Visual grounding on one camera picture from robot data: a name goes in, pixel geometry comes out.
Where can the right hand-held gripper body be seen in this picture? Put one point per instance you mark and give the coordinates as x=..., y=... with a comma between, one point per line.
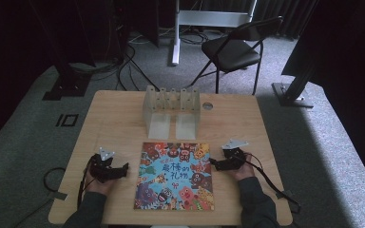
x=234, y=156

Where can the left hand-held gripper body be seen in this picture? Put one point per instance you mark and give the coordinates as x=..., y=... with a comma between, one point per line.
x=103, y=163

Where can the person's right hand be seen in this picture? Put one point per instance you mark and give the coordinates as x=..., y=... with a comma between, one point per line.
x=245, y=171

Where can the person's left hand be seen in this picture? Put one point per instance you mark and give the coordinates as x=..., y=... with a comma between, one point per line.
x=99, y=186

